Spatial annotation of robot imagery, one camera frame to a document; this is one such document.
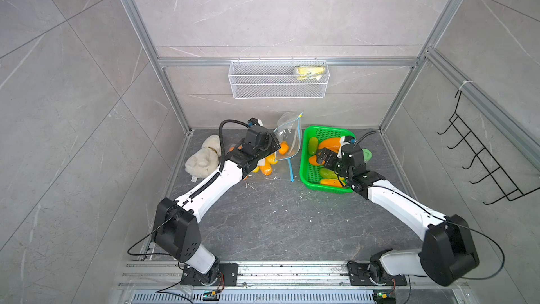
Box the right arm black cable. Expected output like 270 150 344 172
354 129 506 281

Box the white plush toy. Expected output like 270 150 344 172
185 135 222 182

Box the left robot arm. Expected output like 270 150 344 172
150 118 281 281

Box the white wire wall basket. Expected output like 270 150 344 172
228 60 330 99

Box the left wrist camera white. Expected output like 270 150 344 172
247 118 263 128

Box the green plastic basket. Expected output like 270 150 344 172
300 125 356 194

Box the spare clear plastic bag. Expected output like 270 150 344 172
274 112 302 161

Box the yellow packet in wire basket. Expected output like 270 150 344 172
293 66 326 81

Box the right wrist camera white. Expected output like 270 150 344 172
340 135 357 144

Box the clear zip-top bag blue zipper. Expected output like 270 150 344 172
229 141 296 183

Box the orange-yellow mango back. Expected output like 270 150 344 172
308 155 324 166

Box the black wall hook rack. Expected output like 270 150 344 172
437 90 539 205

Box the yellow-green mango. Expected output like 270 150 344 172
319 167 338 180

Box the green mango small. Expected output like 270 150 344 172
307 137 319 156

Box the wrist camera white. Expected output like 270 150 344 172
340 135 357 144
247 118 263 128

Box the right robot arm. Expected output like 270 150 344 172
316 144 480 287

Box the metal base rail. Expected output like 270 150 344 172
110 260 477 303

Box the large orange mango top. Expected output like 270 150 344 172
318 137 344 153

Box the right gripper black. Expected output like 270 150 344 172
316 148 352 182

